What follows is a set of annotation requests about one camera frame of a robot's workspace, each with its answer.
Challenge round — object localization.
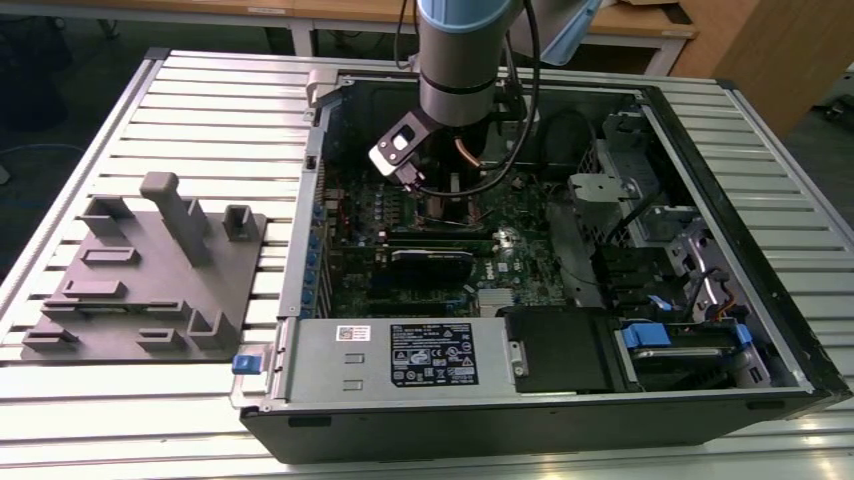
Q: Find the grey power supply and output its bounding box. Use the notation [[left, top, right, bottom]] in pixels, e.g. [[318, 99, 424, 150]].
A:
[[284, 317, 520, 405]]

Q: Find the wooden top desk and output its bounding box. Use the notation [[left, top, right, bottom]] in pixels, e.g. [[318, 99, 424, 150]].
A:
[[292, 0, 699, 76], [0, 0, 315, 57]]

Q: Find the silver metal bracket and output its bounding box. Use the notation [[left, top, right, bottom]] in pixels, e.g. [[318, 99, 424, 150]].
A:
[[567, 172, 639, 205]]

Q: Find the black internal cable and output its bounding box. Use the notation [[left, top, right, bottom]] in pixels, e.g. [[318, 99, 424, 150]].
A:
[[603, 187, 647, 251]]

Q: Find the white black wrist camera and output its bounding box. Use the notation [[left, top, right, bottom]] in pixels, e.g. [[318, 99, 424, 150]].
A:
[[368, 112, 435, 177]]

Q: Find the grey parts rack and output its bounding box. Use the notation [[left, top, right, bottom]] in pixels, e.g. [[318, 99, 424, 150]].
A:
[[19, 171, 270, 362]]

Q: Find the black camera cable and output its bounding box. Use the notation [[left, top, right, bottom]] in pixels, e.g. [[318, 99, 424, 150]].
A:
[[416, 0, 543, 197]]

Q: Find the black RAM slot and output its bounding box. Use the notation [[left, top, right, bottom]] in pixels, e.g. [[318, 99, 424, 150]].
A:
[[386, 227, 495, 238]]

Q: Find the wooden cabinet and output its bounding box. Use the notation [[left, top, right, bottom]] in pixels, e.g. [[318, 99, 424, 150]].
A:
[[670, 0, 854, 139]]

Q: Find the green motherboard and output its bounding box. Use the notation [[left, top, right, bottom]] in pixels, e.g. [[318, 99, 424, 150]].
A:
[[318, 162, 583, 320]]

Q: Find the black plastic shroud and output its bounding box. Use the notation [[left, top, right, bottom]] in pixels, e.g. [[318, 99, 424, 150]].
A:
[[496, 305, 629, 396]]

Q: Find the black graphics card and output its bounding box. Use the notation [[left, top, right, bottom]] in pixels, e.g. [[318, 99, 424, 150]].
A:
[[388, 246, 479, 287]]

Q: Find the perforated metal drive cage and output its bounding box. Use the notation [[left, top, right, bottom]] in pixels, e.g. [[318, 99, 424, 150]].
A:
[[590, 112, 709, 251]]

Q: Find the blue disk carrier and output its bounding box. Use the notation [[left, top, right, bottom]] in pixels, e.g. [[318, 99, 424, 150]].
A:
[[617, 322, 754, 394]]

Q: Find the black open PC case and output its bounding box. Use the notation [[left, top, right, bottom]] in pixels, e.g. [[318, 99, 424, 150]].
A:
[[228, 67, 854, 465]]

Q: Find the copper coloured hose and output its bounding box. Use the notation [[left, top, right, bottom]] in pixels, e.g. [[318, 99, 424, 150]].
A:
[[451, 135, 480, 172]]

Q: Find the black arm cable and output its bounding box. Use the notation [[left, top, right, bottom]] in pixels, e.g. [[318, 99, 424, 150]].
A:
[[392, 0, 420, 71]]

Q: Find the silver chipset heat sink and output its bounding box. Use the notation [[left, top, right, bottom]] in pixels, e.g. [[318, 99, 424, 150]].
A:
[[479, 287, 520, 307]]

